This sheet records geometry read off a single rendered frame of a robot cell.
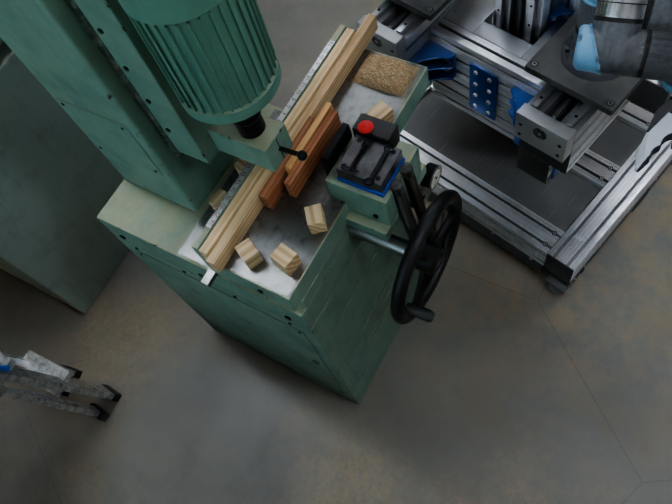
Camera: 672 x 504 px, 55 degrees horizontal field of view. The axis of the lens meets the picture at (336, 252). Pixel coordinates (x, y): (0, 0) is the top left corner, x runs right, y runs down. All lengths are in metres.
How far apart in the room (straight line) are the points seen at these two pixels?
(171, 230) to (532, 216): 1.08
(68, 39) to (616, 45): 0.86
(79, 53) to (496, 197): 1.35
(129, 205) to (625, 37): 1.08
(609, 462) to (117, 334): 1.64
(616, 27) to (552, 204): 0.99
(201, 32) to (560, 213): 1.38
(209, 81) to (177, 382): 1.43
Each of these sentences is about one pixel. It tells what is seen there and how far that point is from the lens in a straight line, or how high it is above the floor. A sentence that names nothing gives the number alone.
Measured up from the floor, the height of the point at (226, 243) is 0.94.
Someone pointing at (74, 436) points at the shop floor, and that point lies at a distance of 2.38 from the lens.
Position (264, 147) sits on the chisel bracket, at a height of 1.07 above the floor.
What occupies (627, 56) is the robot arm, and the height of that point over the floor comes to 1.14.
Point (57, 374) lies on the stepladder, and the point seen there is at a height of 0.27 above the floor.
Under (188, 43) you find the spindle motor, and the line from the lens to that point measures 0.94.
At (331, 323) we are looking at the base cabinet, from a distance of 1.48.
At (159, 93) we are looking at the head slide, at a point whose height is 1.21.
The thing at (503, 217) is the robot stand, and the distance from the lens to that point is 2.03.
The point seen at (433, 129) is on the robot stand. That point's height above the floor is 0.21.
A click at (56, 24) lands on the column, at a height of 1.37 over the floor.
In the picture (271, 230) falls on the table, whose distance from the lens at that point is 1.29.
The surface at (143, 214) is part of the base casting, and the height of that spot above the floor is 0.80.
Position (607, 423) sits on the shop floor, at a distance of 2.07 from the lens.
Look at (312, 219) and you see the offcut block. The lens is 1.23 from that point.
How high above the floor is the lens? 1.99
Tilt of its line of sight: 62 degrees down
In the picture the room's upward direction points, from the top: 22 degrees counter-clockwise
